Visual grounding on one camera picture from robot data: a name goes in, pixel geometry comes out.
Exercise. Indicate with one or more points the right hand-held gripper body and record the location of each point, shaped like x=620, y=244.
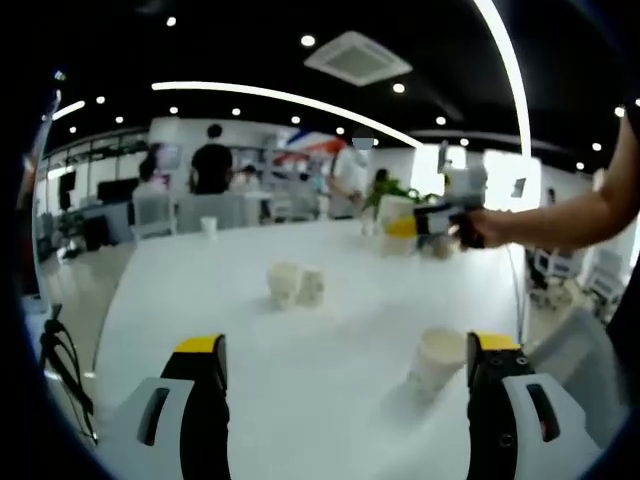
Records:
x=465, y=185

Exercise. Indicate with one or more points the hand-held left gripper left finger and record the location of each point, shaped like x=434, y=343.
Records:
x=170, y=430

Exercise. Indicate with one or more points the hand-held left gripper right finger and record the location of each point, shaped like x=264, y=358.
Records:
x=510, y=430

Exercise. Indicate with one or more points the person's right hand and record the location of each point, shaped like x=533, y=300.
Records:
x=490, y=227

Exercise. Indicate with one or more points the small beige container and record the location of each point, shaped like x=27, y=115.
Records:
x=442, y=248

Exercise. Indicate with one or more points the green potted plant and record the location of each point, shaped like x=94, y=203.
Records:
x=385, y=192

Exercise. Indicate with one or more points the long straight ceiling light strip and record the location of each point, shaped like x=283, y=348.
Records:
x=510, y=65

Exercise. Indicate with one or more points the ceiling air conditioner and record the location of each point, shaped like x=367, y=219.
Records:
x=357, y=59

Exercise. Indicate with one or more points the white table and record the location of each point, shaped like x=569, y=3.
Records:
x=325, y=350

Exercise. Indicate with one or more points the long curved ceiling light strip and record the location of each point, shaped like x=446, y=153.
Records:
x=280, y=93

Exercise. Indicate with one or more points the round ceiling spotlights group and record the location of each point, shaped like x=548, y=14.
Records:
x=308, y=40

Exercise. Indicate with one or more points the grey desk partition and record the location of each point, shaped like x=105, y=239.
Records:
x=210, y=212

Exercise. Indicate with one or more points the black computer monitor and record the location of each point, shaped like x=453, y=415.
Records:
x=117, y=190

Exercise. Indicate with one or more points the small wall-mounted screen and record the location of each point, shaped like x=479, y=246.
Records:
x=520, y=187
x=443, y=157

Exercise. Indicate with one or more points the red blue striped wall banner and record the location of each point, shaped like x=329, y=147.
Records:
x=320, y=147

